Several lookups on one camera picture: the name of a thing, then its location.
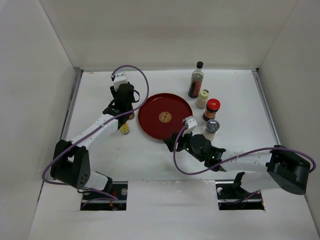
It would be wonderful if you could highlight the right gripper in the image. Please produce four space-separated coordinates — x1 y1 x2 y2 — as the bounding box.
163 127 205 162

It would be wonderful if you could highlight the yellow cap red sauce bottle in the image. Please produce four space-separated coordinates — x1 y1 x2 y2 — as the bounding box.
129 111 135 120

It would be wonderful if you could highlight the yellow label oil bottle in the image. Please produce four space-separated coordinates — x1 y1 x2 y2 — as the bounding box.
120 122 130 135

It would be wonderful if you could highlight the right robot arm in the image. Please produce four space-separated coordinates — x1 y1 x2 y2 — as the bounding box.
164 132 315 198

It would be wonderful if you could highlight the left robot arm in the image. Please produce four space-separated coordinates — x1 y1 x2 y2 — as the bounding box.
50 83 137 200

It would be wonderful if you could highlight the red round tray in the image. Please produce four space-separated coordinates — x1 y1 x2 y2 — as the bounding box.
137 93 193 141

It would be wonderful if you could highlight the clear cap pepper grinder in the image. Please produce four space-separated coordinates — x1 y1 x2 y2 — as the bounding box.
203 119 220 141

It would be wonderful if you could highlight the cream cap shaker bottle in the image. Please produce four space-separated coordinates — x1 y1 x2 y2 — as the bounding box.
195 89 209 109

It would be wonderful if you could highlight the red cap sauce jar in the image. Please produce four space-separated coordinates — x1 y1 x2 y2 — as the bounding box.
202 98 221 121

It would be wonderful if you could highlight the dark soy sauce bottle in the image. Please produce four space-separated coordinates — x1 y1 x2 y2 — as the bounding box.
188 61 204 99

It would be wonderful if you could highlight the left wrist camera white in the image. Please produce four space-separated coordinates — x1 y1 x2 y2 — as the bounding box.
111 71 128 91

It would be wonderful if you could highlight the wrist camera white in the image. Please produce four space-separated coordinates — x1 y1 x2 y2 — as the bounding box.
111 71 128 91
182 115 198 136

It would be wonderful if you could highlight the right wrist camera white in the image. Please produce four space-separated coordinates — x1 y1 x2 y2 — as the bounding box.
182 115 198 136

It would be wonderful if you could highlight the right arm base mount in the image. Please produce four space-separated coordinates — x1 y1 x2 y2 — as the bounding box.
215 172 265 211

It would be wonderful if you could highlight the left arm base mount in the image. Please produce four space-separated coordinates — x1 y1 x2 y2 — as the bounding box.
78 181 129 212

